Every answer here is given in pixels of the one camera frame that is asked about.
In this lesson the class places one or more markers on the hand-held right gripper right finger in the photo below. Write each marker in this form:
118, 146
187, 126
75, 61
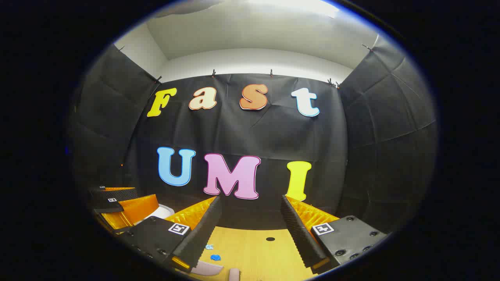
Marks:
299, 234

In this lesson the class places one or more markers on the black backdrop cloth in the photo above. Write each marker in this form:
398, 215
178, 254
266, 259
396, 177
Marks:
242, 132

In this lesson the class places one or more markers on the lavender dustpan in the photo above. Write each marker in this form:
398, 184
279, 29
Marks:
209, 268

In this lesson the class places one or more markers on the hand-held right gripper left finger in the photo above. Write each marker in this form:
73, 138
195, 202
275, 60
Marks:
203, 234

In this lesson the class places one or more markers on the white garbage bin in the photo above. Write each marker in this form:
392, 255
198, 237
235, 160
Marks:
161, 212

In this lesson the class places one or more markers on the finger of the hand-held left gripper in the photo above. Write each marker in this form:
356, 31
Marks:
127, 194
105, 205

